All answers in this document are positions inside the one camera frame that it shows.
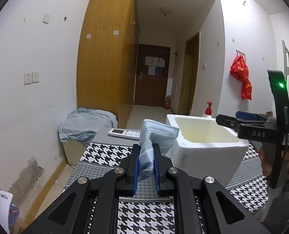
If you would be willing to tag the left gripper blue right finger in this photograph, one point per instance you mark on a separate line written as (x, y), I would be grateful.
(201, 205)

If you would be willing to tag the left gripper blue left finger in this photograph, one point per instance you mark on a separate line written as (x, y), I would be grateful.
(90, 205)

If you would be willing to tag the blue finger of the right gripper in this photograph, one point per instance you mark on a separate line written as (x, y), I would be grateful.
(245, 117)
(229, 122)

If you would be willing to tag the blue face mask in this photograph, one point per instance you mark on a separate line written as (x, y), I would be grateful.
(153, 132)

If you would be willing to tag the person's right hand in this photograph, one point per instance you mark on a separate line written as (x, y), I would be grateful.
(278, 160)

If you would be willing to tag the white pump bottle red cap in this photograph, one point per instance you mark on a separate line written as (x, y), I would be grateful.
(208, 110)

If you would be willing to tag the white styrofoam box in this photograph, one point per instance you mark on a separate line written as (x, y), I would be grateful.
(204, 148)

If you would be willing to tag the red hanging bags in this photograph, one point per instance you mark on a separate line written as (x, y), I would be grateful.
(240, 72)

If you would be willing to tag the houndstooth table runner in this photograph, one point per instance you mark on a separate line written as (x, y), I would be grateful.
(145, 217)

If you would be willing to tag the red fire extinguisher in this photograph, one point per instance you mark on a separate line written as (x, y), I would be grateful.
(167, 102)

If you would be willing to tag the light blue cloth-covered stool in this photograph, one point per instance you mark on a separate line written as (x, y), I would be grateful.
(83, 124)

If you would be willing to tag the white remote control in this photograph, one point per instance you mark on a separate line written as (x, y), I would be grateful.
(123, 133)

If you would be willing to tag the dark brown entrance door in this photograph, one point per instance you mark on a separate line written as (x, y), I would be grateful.
(151, 75)

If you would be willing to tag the ceiling lamp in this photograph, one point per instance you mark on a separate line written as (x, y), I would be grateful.
(165, 10)

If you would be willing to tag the wooden wardrobe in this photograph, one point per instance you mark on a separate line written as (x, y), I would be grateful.
(107, 57)

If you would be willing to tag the wall socket pair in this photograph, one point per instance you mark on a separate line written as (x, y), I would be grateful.
(31, 77)

